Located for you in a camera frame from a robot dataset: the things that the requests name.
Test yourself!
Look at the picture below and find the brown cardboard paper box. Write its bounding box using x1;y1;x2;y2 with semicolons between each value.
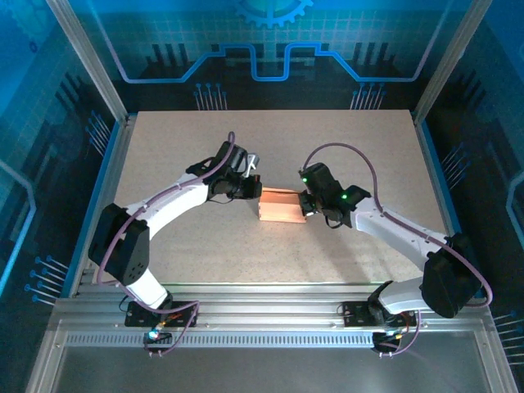
257;187;308;224

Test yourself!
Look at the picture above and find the blue side strip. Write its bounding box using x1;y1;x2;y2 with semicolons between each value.
420;120;485;299
60;120;124;299

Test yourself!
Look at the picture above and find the aluminium extrusion crossbeam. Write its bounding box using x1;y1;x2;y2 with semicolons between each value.
48;282;495;333

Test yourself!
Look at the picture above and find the small LED circuit board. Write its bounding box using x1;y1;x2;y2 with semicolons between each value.
371;329;409;358
142;327;175;358

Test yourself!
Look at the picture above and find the grey metal panel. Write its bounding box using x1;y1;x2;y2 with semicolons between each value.
24;329;519;393

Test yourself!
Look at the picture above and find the aluminium side rail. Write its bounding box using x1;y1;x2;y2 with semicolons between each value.
411;114;472;296
67;116;138;298

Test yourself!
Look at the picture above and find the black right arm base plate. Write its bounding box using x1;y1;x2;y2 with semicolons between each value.
341;299;418;328

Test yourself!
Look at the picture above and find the slotted metal cable duct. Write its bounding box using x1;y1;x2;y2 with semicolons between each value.
64;332;380;349

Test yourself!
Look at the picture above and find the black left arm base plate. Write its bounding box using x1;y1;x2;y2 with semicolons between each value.
124;300;201;328

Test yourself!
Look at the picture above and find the aluminium frame post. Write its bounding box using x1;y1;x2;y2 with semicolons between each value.
412;0;495;122
45;0;130;124

